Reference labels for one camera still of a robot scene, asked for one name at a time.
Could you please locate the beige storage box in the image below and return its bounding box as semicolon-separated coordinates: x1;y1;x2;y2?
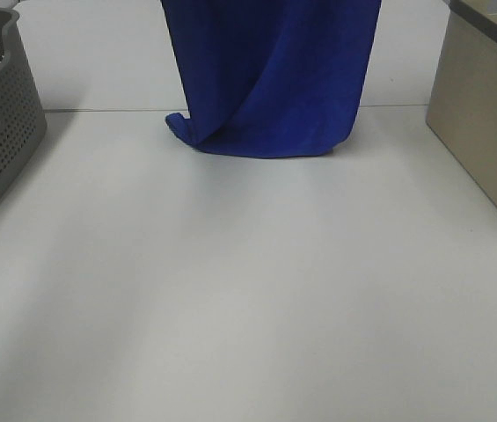
426;1;497;208

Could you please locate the blue towel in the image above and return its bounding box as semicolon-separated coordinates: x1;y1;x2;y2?
162;0;381;158

